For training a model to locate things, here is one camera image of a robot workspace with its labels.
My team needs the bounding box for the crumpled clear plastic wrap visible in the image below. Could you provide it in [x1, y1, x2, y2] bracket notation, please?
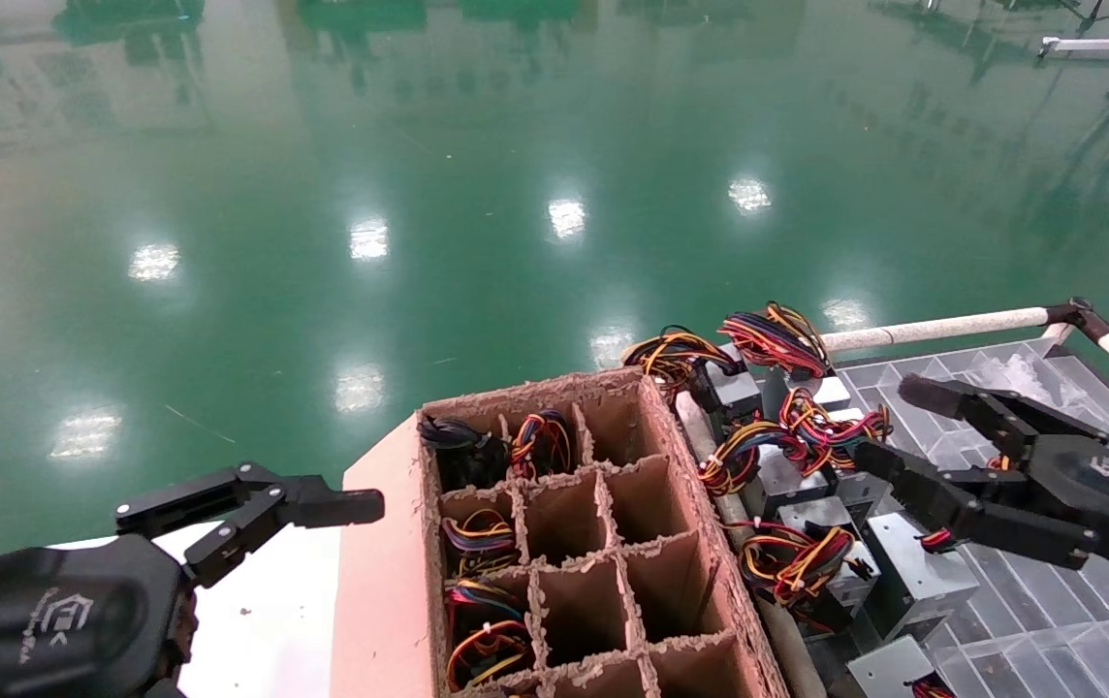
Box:
[981, 351, 1064, 400]

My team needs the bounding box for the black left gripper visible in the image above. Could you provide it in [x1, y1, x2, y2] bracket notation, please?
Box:
[0, 464, 389, 698]

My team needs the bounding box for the white metal base bar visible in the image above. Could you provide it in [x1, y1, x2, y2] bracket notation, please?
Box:
[1039, 36, 1109, 59]

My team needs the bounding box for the clear plastic compartment tray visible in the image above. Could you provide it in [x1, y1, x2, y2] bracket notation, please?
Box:
[836, 334, 1109, 698]

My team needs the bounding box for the black pipe connector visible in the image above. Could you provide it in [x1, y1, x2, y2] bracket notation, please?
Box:
[1045, 296, 1109, 342]

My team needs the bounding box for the power supply with black wires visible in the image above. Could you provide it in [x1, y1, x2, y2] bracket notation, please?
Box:
[419, 415, 509, 489]

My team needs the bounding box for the brown cardboard divider box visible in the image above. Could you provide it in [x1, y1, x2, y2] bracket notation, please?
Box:
[330, 366, 790, 698]

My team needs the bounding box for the long white frame pipe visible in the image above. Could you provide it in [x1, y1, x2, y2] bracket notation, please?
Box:
[821, 306, 1052, 352]

